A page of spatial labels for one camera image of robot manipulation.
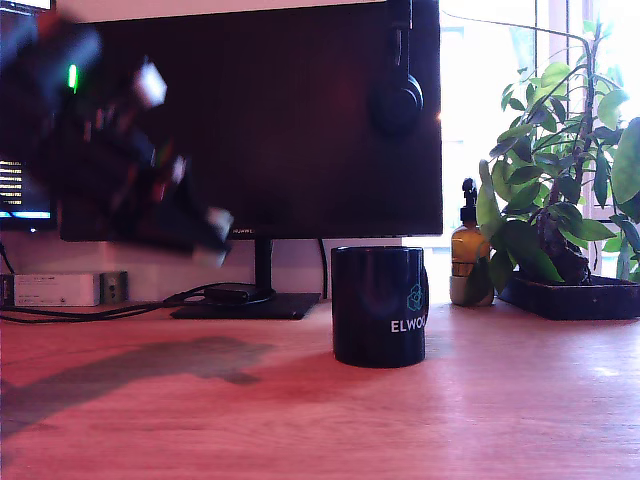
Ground black monitor stand base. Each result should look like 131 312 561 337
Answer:
169 238 322 321

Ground small grey adapter block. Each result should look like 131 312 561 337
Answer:
99 271 129 304

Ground black Huawei monitor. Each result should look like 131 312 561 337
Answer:
58 0 444 242

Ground white device box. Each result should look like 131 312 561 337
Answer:
13 272 101 307

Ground monitor showing text lines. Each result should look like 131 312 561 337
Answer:
0 0 57 234

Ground black Elwood mug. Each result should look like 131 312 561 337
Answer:
330 245 430 369

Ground black headphones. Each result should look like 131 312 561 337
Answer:
368 0 426 137

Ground amber pump bottle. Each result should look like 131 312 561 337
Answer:
449 177 496 307

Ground green leafy plant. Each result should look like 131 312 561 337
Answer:
474 19 640 296

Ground black plant tray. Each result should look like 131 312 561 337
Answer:
497 272 640 321

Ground black monitor power cable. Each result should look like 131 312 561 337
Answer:
316 238 329 301

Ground thin dark wire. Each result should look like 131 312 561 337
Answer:
439 9 596 41

